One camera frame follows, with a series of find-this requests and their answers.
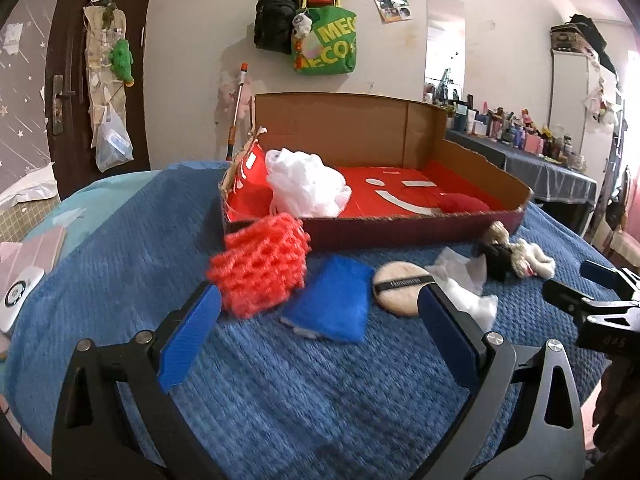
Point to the green tote bag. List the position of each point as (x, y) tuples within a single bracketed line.
[(330, 45)]

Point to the clear plastic bag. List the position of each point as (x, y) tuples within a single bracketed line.
[(114, 142)]

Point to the black bag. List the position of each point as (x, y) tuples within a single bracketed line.
[(595, 35)]

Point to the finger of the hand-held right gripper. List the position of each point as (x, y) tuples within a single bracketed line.
[(565, 295), (597, 271)]

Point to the white mesh bath pouf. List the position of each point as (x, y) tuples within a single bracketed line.
[(305, 180)]

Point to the white tissue paper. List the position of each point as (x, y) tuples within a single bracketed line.
[(460, 267)]

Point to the red foam net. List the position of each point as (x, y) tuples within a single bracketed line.
[(260, 265)]

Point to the white wardrobe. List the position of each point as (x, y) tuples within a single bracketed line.
[(570, 95)]

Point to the row of cosmetic bottles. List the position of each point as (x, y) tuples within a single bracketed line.
[(505, 127)]

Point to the wall mirror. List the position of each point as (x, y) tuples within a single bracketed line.
[(445, 40)]

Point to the patterned storage case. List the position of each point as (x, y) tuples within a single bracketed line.
[(570, 37)]

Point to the blue sponge cloth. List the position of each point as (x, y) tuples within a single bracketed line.
[(330, 300)]

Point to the dark brown door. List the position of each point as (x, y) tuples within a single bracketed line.
[(70, 35)]

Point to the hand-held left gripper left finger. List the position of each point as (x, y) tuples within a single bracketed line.
[(190, 335)]

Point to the beige powder puff black band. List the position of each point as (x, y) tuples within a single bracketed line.
[(395, 297)]

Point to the desk with grey tablecloth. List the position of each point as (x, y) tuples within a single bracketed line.
[(545, 180)]

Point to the grid cutting mat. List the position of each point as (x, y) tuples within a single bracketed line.
[(20, 222)]

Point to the mop pole orange grip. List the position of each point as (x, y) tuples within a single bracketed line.
[(235, 115)]

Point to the white cotton wad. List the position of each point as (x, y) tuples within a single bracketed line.
[(475, 310)]

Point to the light blue bedsheet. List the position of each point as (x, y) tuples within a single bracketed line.
[(87, 200)]

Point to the person's right hand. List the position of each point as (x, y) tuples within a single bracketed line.
[(620, 405)]

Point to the red soft pad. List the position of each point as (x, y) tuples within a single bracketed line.
[(462, 204)]

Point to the beige hanging organizer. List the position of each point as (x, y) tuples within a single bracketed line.
[(95, 60)]

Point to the white crumpled paper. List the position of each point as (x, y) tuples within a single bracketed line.
[(30, 187)]

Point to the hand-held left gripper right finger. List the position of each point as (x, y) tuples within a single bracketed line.
[(445, 330)]

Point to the blue knitted blanket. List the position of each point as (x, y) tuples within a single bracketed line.
[(300, 400)]

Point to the black backpack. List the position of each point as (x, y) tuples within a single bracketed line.
[(272, 20)]

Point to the photo collage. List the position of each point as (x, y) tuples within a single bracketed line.
[(390, 2)]

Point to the cardboard box red lining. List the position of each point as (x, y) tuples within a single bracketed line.
[(350, 120)]

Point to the white round device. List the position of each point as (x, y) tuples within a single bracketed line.
[(20, 292)]

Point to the green plush toy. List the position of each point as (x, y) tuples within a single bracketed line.
[(121, 60)]

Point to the hanging plush toys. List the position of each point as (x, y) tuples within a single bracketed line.
[(605, 107)]

